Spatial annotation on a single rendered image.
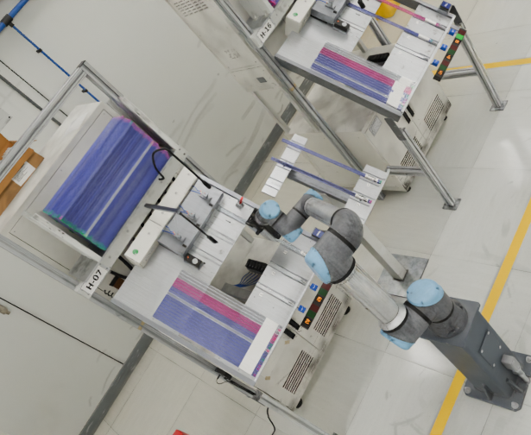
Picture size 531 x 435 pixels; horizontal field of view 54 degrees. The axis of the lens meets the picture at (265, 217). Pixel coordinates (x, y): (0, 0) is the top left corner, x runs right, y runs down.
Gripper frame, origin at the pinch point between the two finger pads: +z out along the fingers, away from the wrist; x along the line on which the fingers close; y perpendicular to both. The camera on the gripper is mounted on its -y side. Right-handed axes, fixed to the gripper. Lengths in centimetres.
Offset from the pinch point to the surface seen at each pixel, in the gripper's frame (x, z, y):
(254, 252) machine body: -1.0, 48.4, -6.3
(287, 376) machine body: 46, 47, -54
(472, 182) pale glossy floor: -99, 31, -92
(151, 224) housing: 23.5, 1.5, 41.6
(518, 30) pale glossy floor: -224, 46, -83
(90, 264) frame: 52, -1, 53
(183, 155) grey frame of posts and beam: -11.1, 0.7, 47.0
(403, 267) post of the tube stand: -35, 39, -81
